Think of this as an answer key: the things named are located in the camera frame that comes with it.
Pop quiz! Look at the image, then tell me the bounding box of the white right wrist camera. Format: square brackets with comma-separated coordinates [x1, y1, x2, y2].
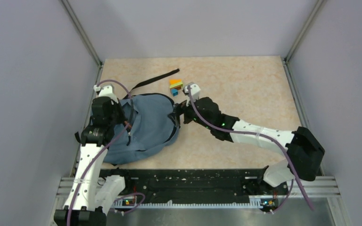
[183, 82, 201, 106]

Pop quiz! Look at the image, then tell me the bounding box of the colourful sticky note stack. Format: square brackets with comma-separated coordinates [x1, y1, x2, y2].
[169, 79, 183, 97]

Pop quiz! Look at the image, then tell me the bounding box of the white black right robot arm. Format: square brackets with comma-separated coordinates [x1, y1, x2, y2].
[171, 97, 325, 194]

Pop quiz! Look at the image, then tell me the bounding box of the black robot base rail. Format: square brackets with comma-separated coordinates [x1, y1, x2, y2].
[99, 169, 288, 204]

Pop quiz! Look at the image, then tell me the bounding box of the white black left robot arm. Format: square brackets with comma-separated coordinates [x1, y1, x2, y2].
[53, 97, 132, 226]

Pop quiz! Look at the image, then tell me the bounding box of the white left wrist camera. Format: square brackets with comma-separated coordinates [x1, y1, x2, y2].
[93, 85, 118, 103]

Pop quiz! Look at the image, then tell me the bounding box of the blue grey student backpack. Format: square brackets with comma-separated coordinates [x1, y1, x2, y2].
[74, 80, 180, 165]

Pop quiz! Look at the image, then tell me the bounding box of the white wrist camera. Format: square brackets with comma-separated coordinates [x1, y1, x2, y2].
[93, 85, 118, 103]
[183, 82, 201, 106]

